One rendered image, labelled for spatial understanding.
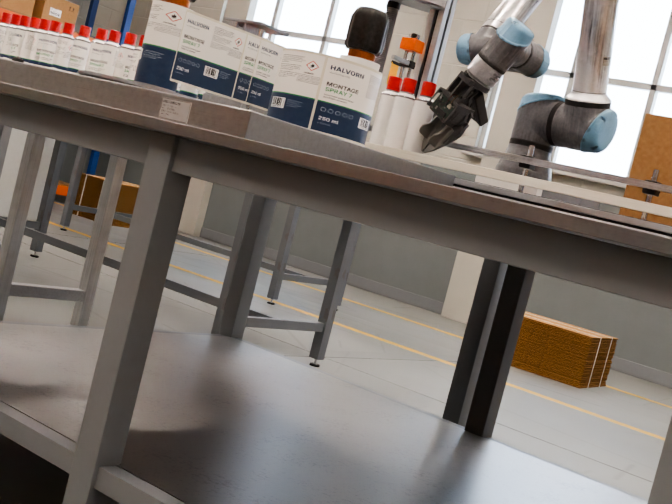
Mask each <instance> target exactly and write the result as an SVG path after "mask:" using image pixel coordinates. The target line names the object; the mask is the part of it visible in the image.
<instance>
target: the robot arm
mask: <svg viewBox="0 0 672 504"><path fill-rule="evenodd" d="M541 2H542V0H503V1H502V2H501V4H500V5H499V6H498V7H497V8H496V10H495V11H494V12H493V13H492V15H491V16H490V17H489V18H488V19H487V21H486V22H485V23H484V24H483V25H482V27H481V28H480V29H479V30H478V32H477V33H476V34H474V33H470V34H469V33H466V34H463V35H462V36H461V37H460V38H459V39H458V42H457V45H456V56H457V59H458V61H459V62H460V63H462V64H465V65H468V66H467V69H468V70H467V69H466V70H465V72H464V71H462V70H461V72H460V73H459V74H458V75H457V77H456V78H455V79H454V80H453V82H452V83H451V84H450V85H449V87H448V88H447V89H445V88H443V87H440V88H439V89H438V90H437V91H436V93H435V94H434V95H433V96H432V98H431V99H430V100H429V101H428V102H427V105H428V106H430V107H429V108H430V109H431V110H432V111H433V112H434V114H433V118H432V121H431V122H430V123H427V124H423V125H422V126H421V127H420V129H419V132H420V133H421V134H422V135H423V136H424V138H423V142H422V148H421V151H422V152H423V153H429V152H432V151H435V150H437V149H440V148H442V147H444V146H445V145H448V144H450V143H452V142H454V141H455V140H457V139H458V138H460V137H461V136H462V135H463V133H464V132H465V130H466V129H467V128H468V127H469V124H468V123H469V122H470V120H471V118H472V120H474V121H475V122H476V123H477V124H478V125H479V126H483V125H484V124H486V123H487V122H488V116H487V111H486V105H485V100H484V94H483V93H485V94H487V93H488V92H489V91H490V88H493V87H494V86H495V84H496V83H497V82H499V81H500V78H501V77H502V76H503V75H504V74H505V73H506V72H507V71H508V72H515V73H521V74H523V75H524V76H526V77H530V78H538V77H541V76H542V75H544V74H545V73H546V72H547V70H548V68H549V66H550V55H549V53H548V51H547V50H546V49H544V48H543V47H542V46H541V45H540V44H537V43H535V42H533V41H532V40H533V39H534V34H533V32H532V31H531V30H530V29H529V28H528V27H526V26H525V25H524V23H525V22H526V20H527V19H528V18H529V17H530V15H531V14H532V13H533V12H534V10H535V9H536V8H537V7H538V5H539V4H540V3H541ZM619 2H620V0H584V5H583V13H582V20H581V28H580V36H579V43H578V51H577V59H576V66H575V74H574V81H573V89H572V91H571V92H570V93H569V94H568V95H567V96H566V97H565V98H564V97H562V96H560V95H556V94H549V93H541V92H533V93H528V94H526V95H524V96H523V97H522V99H521V102H520V105H519V107H518V108H517V115H516V119H515V122H514V126H513V130H512V134H511V137H510V141H509V144H508V147H507V149H506V151H505V153H510V154H515V155H520V156H521V155H527V154H528V150H529V146H530V145H533V146H535V148H534V152H533V155H532V157H535V158H537V159H540V160H545V161H550V162H551V155H552V151H553V148H554V146H556V147H561V148H566V149H571V150H577V151H581V152H583V153H587V152H588V153H601V152H603V151H604V150H605V149H606V148H607V147H608V146H609V145H610V143H611V142H612V140H613V138H614V136H615V134H616V131H617V127H618V115H617V113H616V111H614V110H613V109H611V104H612V101H611V99H610V98H609V97H608V96H607V88H608V81H609V74H610V66H611V59H612V52H613V45H614V38H615V31H616V23H617V16H618V9H619ZM482 92H483V93H482ZM437 93H440V95H439V96H438V97H437V98H436V100H435V101H434V102H432V99H433V98H434V97H435V96H436V94H437ZM446 125H447V126H446ZM445 126H446V127H445ZM452 126H453V127H452ZM441 130H442V131H441ZM440 131H441V132H440ZM495 170H499V171H504V172H508V173H513V174H518V175H522V173H523V168H520V167H519V162H516V161H511V160H506V159H502V158H501V159H500V160H499V162H498V163H497V165H496V167H495ZM527 177H532V178H536V179H541V180H546V181H550V182H551V180H552V177H551V169H550V168H545V167H540V166H535V170H533V171H532V170H529V171H528V174H527Z"/></svg>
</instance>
